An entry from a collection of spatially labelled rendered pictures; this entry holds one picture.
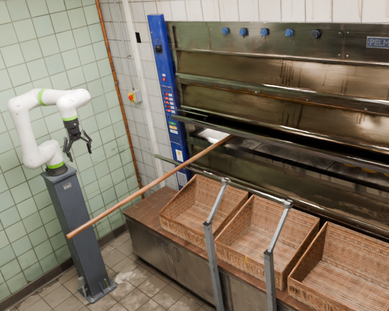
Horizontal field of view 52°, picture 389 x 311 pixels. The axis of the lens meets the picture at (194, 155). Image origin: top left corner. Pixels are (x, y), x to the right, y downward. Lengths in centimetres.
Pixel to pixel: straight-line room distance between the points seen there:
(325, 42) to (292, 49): 21
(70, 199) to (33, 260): 94
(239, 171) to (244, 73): 79
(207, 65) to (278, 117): 66
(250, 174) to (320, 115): 79
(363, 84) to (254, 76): 70
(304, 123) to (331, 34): 55
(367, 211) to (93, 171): 244
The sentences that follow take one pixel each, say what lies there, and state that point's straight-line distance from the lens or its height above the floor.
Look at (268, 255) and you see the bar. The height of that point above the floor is 95.
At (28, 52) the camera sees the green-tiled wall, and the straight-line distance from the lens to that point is 347.
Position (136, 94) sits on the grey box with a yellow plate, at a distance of 359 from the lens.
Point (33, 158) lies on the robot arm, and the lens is 296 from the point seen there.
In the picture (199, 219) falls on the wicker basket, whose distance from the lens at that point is 331.
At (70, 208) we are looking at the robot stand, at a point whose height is 92.
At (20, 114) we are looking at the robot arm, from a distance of 283.
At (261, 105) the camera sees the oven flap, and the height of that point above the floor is 156.
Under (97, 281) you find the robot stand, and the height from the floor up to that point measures 15.
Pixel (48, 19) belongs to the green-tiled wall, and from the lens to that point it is 354.
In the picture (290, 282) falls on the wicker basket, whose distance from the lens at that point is 258.
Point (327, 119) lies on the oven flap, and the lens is 247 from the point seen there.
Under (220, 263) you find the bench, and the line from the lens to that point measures 289.
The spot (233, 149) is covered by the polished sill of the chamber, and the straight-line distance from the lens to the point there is 301.
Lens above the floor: 252
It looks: 27 degrees down
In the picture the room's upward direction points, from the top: 9 degrees counter-clockwise
